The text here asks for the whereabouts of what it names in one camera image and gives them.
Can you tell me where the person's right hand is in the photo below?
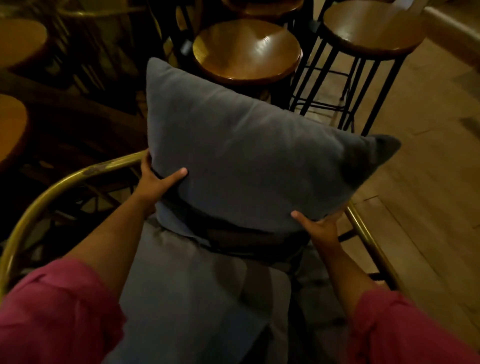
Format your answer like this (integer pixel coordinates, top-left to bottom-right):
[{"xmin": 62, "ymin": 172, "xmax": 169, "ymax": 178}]
[{"xmin": 291, "ymin": 210, "xmax": 345, "ymax": 251}]

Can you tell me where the person's left hand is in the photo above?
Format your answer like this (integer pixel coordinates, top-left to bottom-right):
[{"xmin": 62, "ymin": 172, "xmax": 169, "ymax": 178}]
[{"xmin": 134, "ymin": 149, "xmax": 188, "ymax": 211}]

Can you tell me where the grey square cushion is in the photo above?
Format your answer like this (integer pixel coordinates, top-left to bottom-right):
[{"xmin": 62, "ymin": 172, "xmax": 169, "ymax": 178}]
[{"xmin": 145, "ymin": 57, "xmax": 402, "ymax": 244}]

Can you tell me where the person's left forearm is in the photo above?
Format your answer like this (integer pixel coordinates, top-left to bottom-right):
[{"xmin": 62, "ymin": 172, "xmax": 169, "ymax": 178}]
[{"xmin": 0, "ymin": 193, "xmax": 151, "ymax": 364}]

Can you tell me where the person's right forearm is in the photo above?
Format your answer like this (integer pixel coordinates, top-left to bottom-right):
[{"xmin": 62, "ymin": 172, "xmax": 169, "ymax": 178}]
[{"xmin": 314, "ymin": 240, "xmax": 480, "ymax": 364}]

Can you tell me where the grey seat cushion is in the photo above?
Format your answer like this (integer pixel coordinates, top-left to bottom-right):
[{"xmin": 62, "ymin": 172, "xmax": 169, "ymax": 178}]
[{"xmin": 103, "ymin": 217, "xmax": 349, "ymax": 364}]

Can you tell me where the round wooden bar stool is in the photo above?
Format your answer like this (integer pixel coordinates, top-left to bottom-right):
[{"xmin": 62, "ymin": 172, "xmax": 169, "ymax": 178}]
[
  {"xmin": 289, "ymin": 0, "xmax": 428, "ymax": 136},
  {"xmin": 0, "ymin": 94, "xmax": 31, "ymax": 169},
  {"xmin": 221, "ymin": 0, "xmax": 305, "ymax": 23},
  {"xmin": 0, "ymin": 19, "xmax": 49, "ymax": 72},
  {"xmin": 192, "ymin": 19, "xmax": 302, "ymax": 109}
]

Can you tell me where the brass frame chair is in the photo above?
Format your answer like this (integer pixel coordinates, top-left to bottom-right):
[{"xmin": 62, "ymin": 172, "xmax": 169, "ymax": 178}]
[{"xmin": 0, "ymin": 149, "xmax": 404, "ymax": 301}]

